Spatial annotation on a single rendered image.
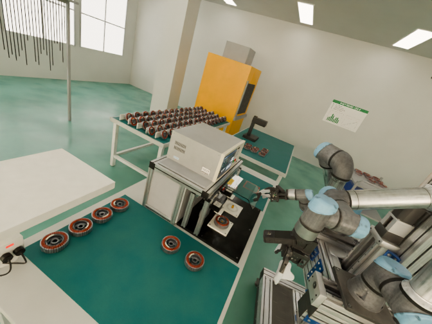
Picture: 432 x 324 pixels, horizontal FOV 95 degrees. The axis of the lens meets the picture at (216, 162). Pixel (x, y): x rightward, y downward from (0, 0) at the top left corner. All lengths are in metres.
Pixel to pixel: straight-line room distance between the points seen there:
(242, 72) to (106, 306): 4.52
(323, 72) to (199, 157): 5.55
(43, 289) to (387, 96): 6.78
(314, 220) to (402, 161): 6.42
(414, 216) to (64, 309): 1.60
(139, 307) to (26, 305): 0.42
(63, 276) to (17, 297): 0.15
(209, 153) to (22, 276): 1.02
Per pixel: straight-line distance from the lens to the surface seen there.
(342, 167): 1.25
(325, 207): 0.70
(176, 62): 5.04
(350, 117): 6.56
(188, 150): 1.29
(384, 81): 6.67
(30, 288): 1.23
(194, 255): 1.28
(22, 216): 0.84
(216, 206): 1.41
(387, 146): 6.88
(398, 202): 0.95
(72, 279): 1.21
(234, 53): 5.23
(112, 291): 1.16
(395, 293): 1.13
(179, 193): 1.27
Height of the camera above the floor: 1.77
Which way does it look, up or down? 25 degrees down
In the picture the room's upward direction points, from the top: 19 degrees clockwise
